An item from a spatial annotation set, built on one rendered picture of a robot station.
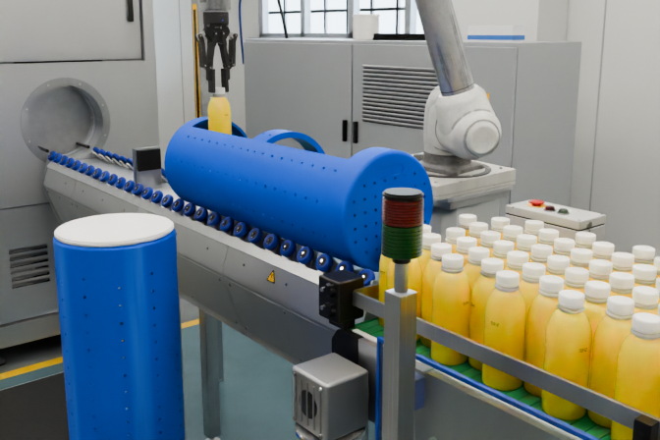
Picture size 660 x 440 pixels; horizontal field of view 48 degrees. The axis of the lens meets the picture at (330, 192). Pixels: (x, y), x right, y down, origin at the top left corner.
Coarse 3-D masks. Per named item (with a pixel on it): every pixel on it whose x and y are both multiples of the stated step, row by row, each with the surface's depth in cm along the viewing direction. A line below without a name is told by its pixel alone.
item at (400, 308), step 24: (384, 312) 117; (408, 312) 115; (384, 336) 118; (408, 336) 116; (384, 360) 119; (408, 360) 117; (384, 384) 119; (408, 384) 118; (384, 408) 120; (408, 408) 119; (384, 432) 121; (408, 432) 120
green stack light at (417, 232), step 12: (384, 228) 112; (396, 228) 111; (408, 228) 111; (420, 228) 112; (384, 240) 113; (396, 240) 111; (408, 240) 111; (420, 240) 113; (384, 252) 113; (396, 252) 112; (408, 252) 112; (420, 252) 113
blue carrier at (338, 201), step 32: (192, 128) 223; (192, 160) 214; (224, 160) 201; (256, 160) 190; (288, 160) 181; (320, 160) 173; (352, 160) 166; (384, 160) 166; (416, 160) 172; (192, 192) 218; (224, 192) 201; (256, 192) 187; (288, 192) 177; (320, 192) 167; (352, 192) 161; (256, 224) 196; (288, 224) 180; (320, 224) 168; (352, 224) 163; (352, 256) 165
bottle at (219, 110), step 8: (216, 96) 222; (208, 104) 223; (216, 104) 221; (224, 104) 221; (208, 112) 222; (216, 112) 221; (224, 112) 221; (208, 120) 223; (216, 120) 221; (224, 120) 222; (208, 128) 224; (216, 128) 222; (224, 128) 222
